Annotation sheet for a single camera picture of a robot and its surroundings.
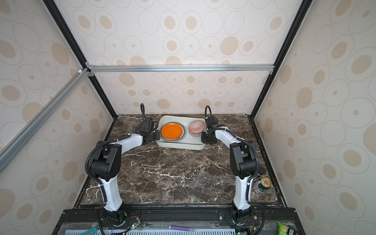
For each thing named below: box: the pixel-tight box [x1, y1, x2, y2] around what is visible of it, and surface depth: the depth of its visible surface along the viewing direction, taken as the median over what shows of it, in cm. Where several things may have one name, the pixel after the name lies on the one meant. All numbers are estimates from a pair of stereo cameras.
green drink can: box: [258, 176, 272, 192], surface depth 77 cm
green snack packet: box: [277, 222, 295, 235], surface depth 71 cm
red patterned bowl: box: [188, 119, 205, 137], surface depth 108 cm
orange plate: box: [160, 121, 187, 142], surface depth 105 cm
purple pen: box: [168, 225, 197, 232], surface depth 72 cm
